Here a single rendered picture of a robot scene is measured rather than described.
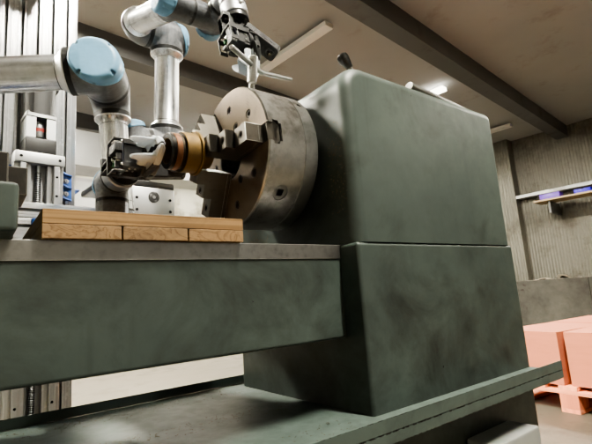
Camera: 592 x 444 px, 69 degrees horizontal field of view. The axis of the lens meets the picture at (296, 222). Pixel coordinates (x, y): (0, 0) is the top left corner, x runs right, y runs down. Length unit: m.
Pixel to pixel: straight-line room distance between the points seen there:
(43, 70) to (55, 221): 0.65
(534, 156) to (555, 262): 2.12
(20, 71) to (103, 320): 0.75
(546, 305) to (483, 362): 4.21
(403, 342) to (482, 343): 0.28
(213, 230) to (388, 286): 0.38
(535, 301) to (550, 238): 4.36
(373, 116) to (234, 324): 0.53
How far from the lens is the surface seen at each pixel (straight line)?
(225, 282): 0.74
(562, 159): 9.74
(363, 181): 0.90
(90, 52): 1.22
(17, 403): 1.48
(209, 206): 0.97
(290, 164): 0.88
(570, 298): 5.33
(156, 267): 0.69
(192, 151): 0.90
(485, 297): 1.20
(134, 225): 0.68
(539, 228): 9.69
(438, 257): 1.05
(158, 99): 1.67
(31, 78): 1.26
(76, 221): 0.66
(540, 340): 3.12
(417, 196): 1.03
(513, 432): 1.16
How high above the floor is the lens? 0.77
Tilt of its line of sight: 10 degrees up
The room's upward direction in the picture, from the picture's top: 4 degrees counter-clockwise
